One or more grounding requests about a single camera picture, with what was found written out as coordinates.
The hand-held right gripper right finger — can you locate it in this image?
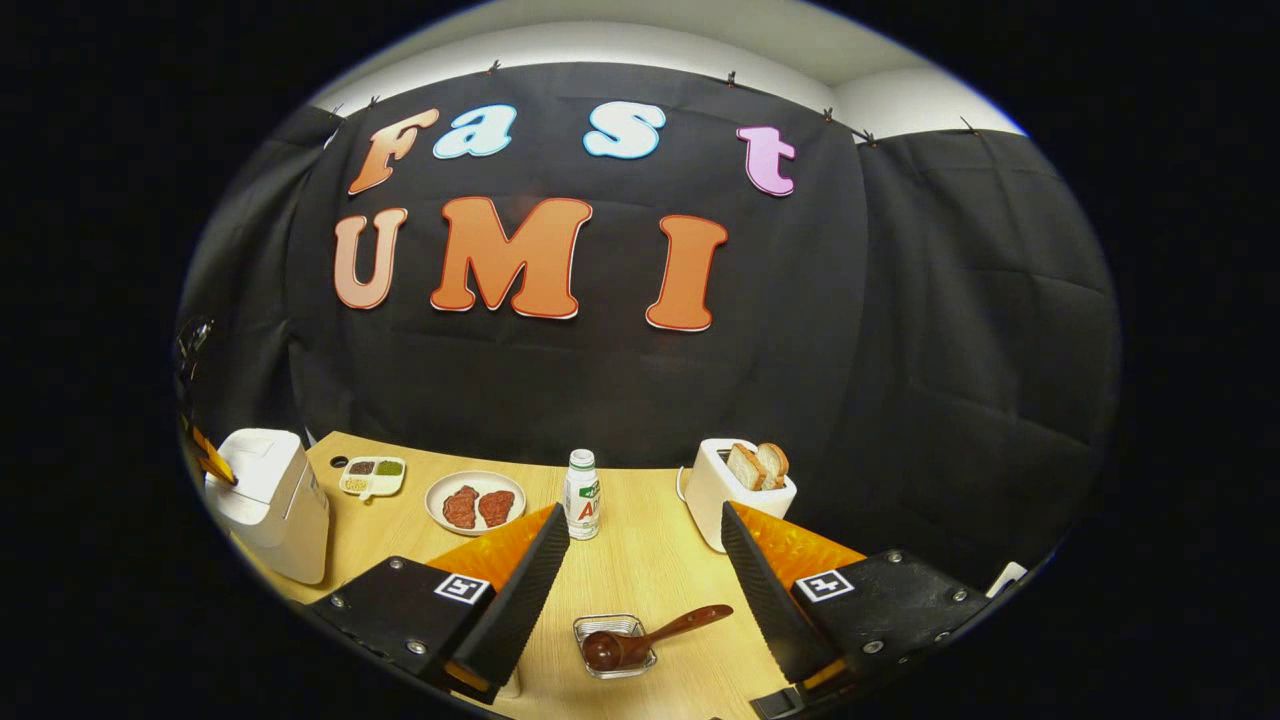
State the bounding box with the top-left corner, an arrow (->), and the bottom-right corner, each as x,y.
722,502 -> 991,698

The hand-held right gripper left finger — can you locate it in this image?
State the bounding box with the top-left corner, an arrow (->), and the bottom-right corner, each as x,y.
305,503 -> 571,704

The white rice cooker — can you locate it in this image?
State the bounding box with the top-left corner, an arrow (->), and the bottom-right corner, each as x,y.
203,428 -> 331,586

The metal wire chopstick holder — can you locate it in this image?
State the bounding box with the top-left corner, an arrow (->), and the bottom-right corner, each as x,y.
573,613 -> 658,681

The brown wooden spoon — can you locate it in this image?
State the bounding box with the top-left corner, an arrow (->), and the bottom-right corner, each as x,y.
582,604 -> 734,672

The white toaster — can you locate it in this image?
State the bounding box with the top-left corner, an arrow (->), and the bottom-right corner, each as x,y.
684,438 -> 798,553

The white round plate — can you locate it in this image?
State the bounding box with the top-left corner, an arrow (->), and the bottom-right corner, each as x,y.
425,470 -> 528,538

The white drink bottle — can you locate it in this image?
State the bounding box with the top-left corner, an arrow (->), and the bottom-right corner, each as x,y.
563,449 -> 602,541

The white divided condiment dish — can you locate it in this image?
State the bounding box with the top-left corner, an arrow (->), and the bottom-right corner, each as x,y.
338,456 -> 407,501

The black backdrop cloth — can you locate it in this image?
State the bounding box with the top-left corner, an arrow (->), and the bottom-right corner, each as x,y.
175,62 -> 1121,591

